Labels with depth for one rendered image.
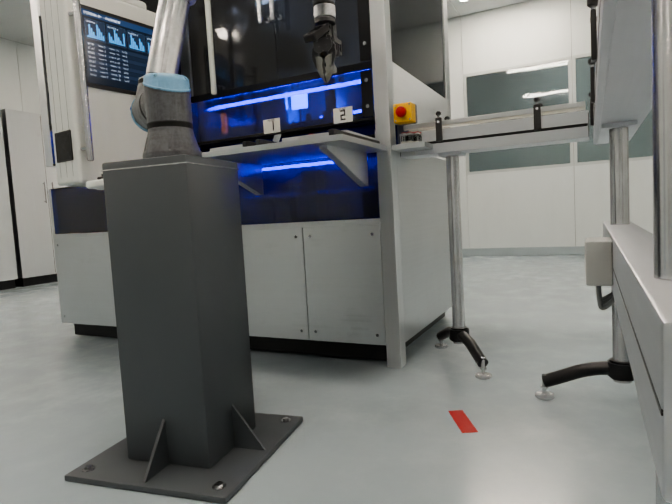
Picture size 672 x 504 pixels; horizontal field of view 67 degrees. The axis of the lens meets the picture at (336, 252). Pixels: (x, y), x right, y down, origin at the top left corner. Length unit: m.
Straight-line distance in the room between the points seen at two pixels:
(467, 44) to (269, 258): 5.08
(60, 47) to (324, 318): 1.47
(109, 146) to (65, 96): 0.23
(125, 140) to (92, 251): 0.94
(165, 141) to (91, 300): 1.86
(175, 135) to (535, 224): 5.50
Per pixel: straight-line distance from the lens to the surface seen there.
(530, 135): 2.00
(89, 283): 3.12
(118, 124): 2.30
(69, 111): 2.24
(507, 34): 6.82
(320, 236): 2.13
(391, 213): 1.99
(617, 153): 1.70
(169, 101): 1.41
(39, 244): 6.89
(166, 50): 1.61
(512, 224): 6.53
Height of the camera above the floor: 0.63
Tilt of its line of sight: 4 degrees down
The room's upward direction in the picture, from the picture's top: 3 degrees counter-clockwise
